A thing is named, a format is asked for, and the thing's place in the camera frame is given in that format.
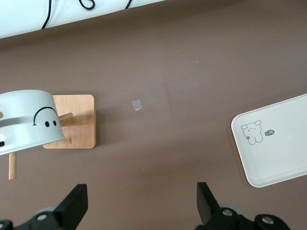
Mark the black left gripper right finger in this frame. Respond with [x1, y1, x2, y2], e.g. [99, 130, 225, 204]
[195, 182, 290, 230]

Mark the black looped cable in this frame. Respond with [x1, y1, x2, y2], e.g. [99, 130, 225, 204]
[78, 0, 95, 11]

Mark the small clear tape piece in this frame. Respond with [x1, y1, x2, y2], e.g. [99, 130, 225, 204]
[131, 98, 143, 112]

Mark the white smiley face cup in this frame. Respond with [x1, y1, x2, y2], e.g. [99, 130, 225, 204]
[0, 89, 66, 156]

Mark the beige rabbit print tray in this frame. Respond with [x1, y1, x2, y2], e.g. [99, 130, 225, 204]
[231, 93, 307, 188]

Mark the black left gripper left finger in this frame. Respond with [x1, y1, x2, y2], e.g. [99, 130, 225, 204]
[0, 183, 89, 230]

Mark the wooden cup rack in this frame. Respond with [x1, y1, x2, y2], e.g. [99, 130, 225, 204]
[0, 94, 97, 181]

